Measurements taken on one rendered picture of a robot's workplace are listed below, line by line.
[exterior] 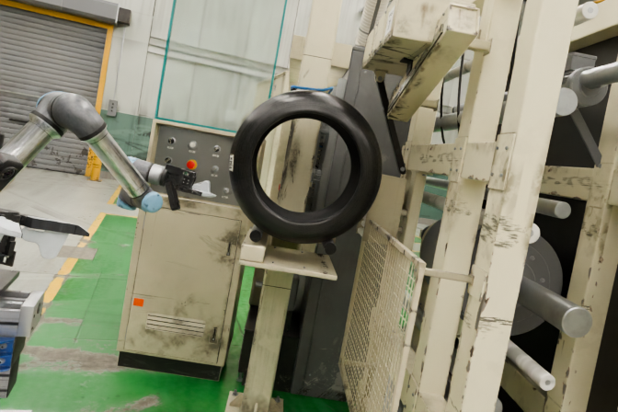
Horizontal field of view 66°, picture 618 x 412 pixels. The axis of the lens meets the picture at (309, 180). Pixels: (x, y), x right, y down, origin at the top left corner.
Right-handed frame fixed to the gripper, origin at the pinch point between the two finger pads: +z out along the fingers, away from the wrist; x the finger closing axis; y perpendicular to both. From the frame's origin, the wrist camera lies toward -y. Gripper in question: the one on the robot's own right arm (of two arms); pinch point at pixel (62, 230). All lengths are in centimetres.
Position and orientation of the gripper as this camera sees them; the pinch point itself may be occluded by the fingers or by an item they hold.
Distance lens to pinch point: 76.0
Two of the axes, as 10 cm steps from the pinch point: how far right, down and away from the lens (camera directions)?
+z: 9.7, 1.8, -1.4
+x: -1.2, -1.1, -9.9
